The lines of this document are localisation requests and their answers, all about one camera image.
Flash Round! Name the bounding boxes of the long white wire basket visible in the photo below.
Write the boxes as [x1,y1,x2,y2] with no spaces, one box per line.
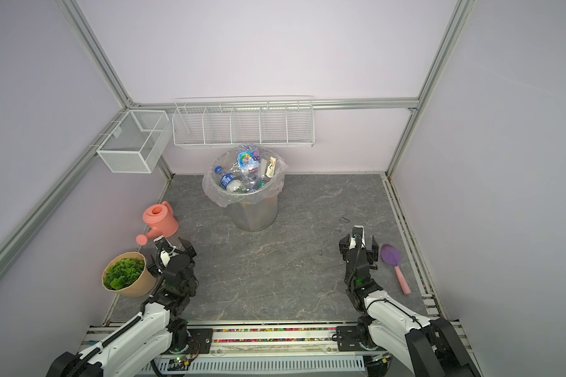
[171,96,315,148]

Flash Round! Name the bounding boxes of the colourful label blue-cap bottle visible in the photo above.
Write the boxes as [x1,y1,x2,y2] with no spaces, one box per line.
[237,145,261,189]

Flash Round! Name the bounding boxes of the white slotted cable duct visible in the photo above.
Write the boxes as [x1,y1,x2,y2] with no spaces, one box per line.
[156,355,366,376]

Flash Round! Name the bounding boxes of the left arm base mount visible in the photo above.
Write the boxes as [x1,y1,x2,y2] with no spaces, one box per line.
[182,328,214,355]

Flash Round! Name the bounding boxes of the bowl of green plant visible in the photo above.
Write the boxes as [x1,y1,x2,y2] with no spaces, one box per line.
[102,252,157,298]

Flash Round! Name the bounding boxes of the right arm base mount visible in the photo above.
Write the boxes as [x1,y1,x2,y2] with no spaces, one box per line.
[332,324,377,352]

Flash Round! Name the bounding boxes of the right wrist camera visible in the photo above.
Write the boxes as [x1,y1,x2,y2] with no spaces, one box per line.
[350,226,366,250]

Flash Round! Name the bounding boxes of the cream label green-band bottle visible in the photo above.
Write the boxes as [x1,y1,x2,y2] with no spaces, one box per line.
[263,156,278,180]

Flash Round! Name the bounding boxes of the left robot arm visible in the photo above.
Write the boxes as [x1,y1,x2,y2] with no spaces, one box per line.
[47,237,201,376]

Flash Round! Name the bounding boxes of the small white mesh basket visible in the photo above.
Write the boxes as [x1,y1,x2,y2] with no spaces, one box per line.
[97,110,172,174]

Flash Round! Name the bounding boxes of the grey mesh trash bin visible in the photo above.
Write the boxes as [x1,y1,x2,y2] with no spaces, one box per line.
[216,147,284,232]

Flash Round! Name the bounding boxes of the small blue-cap water bottle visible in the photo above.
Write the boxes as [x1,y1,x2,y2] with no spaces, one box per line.
[215,166,241,193]

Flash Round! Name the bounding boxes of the pink watering can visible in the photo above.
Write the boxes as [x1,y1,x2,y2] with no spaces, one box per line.
[136,201,179,246]

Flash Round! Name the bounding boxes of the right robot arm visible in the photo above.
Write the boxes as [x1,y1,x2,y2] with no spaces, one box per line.
[334,226,480,376]

